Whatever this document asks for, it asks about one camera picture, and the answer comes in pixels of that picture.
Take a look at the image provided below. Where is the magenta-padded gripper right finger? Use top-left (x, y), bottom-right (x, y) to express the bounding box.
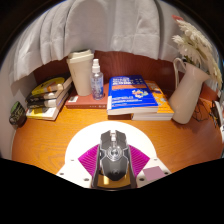
top-left (128, 144), bottom-right (172, 190)

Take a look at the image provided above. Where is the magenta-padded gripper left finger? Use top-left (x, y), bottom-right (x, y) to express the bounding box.
top-left (55, 143), bottom-right (101, 190)

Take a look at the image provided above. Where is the dark grey computer mouse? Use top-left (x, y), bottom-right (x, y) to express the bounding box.
top-left (91, 129), bottom-right (133, 183)

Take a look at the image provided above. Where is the white black yellow mouse pad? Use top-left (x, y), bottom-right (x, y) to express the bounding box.
top-left (64, 120), bottom-right (158, 189)

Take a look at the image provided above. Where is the red-brown book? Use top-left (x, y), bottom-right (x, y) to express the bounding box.
top-left (64, 89), bottom-right (109, 110)

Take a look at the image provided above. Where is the orange book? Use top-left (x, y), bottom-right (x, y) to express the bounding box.
top-left (130, 79), bottom-right (175, 122)

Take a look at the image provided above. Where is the pale yellow book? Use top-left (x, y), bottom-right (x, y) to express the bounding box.
top-left (25, 99), bottom-right (65, 121)

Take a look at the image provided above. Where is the blue book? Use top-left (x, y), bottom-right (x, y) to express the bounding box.
top-left (106, 74), bottom-right (159, 116)

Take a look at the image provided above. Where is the clear spray bottle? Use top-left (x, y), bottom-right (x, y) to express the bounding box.
top-left (90, 58), bottom-right (105, 101)

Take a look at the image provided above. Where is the white ceramic vase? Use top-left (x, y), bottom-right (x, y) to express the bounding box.
top-left (168, 57), bottom-right (211, 125)

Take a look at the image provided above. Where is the yellow and black book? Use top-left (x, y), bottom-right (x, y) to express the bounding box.
top-left (31, 75), bottom-right (73, 97)

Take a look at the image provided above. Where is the dark green mug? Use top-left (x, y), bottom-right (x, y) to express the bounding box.
top-left (8, 100), bottom-right (28, 128)

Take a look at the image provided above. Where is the white lidded cup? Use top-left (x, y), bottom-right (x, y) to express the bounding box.
top-left (65, 49), bottom-right (95, 98)

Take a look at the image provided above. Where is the white flower bouquet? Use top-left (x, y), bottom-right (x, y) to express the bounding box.
top-left (171, 14), bottom-right (224, 91)

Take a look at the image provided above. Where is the white curtain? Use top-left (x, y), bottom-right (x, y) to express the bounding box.
top-left (8, 0), bottom-right (188, 83)

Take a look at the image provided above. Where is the black cable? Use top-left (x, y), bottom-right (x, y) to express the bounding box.
top-left (193, 99), bottom-right (218, 124)

